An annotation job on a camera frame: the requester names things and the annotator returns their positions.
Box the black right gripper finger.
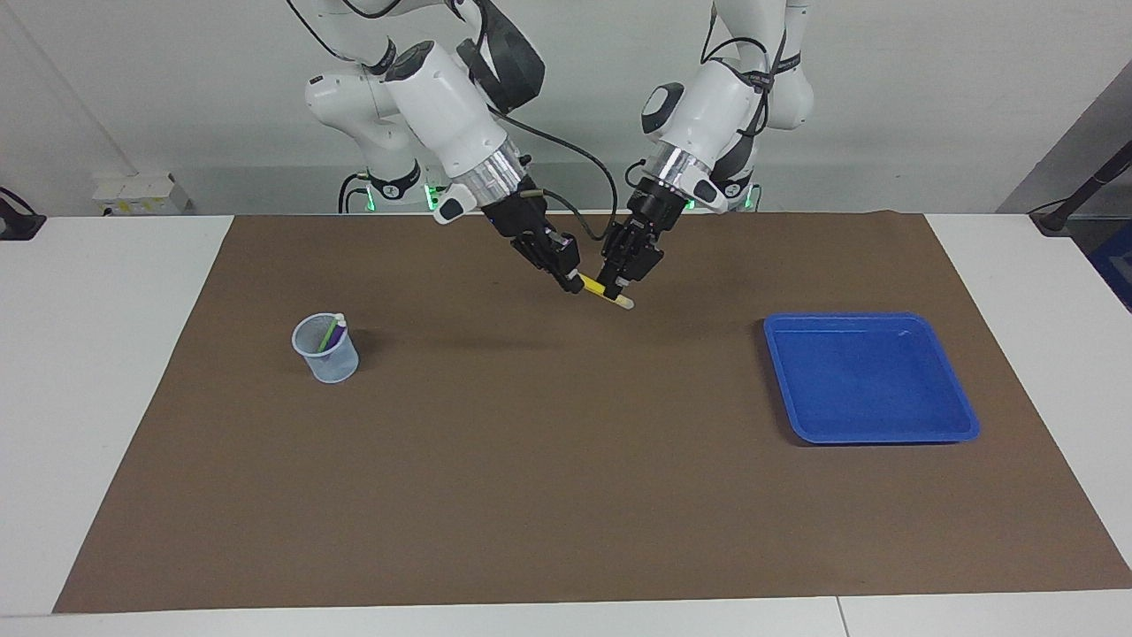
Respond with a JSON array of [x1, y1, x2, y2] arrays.
[[516, 232, 577, 294], [547, 232, 583, 276]]

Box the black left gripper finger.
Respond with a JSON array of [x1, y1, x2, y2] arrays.
[[630, 228, 665, 283], [600, 223, 634, 298]]

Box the yellow marker pen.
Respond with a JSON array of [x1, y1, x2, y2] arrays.
[[579, 274, 636, 311]]

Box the blue plastic tray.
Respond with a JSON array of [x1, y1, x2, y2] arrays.
[[763, 311, 981, 445]]

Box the brown table mat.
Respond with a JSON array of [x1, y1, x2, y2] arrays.
[[53, 211, 1132, 614]]

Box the translucent plastic pen cup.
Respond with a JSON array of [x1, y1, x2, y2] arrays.
[[292, 312, 360, 384]]

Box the black angled pole stand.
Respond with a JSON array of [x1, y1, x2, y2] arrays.
[[1030, 162, 1132, 235]]

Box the blue box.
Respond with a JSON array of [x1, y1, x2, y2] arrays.
[[1090, 243, 1132, 312]]

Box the black clamp stand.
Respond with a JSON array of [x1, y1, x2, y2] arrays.
[[0, 186, 47, 242]]

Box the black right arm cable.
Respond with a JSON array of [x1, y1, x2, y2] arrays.
[[509, 106, 620, 242]]

